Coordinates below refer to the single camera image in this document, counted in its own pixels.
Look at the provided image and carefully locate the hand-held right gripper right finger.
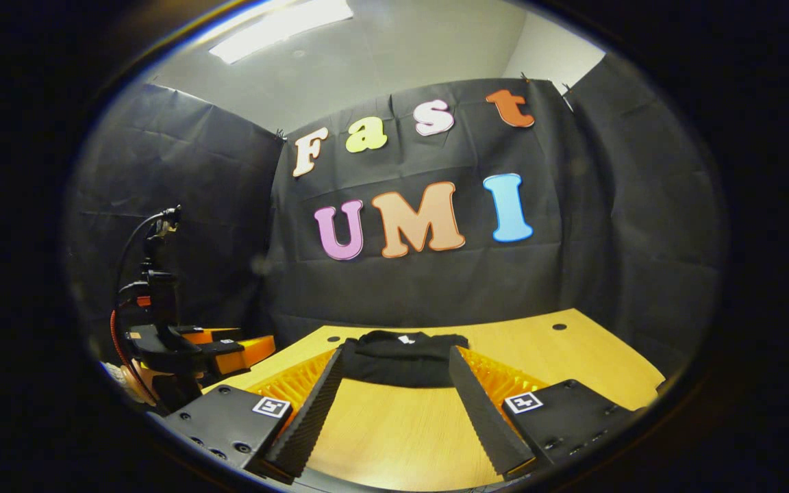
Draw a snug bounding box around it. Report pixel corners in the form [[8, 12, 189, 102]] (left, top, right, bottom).
[[448, 344, 642, 480]]

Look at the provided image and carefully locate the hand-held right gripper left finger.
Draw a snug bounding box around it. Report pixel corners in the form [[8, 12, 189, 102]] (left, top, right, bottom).
[[155, 346, 345, 480]]

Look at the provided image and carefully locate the black button shirt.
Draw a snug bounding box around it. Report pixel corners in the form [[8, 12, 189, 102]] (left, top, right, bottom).
[[340, 330, 471, 389]]

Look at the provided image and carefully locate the black backdrop cloth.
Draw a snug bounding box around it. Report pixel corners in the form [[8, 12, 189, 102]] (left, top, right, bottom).
[[66, 53, 727, 384]]

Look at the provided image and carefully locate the ceiling light panel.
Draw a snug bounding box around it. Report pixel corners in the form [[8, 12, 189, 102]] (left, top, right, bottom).
[[208, 0, 354, 66]]

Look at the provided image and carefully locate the red gripper cable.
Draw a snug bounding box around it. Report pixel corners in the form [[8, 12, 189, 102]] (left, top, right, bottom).
[[109, 307, 157, 406]]

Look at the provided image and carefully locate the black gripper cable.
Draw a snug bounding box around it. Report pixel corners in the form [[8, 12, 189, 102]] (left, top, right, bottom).
[[114, 209, 166, 309]]

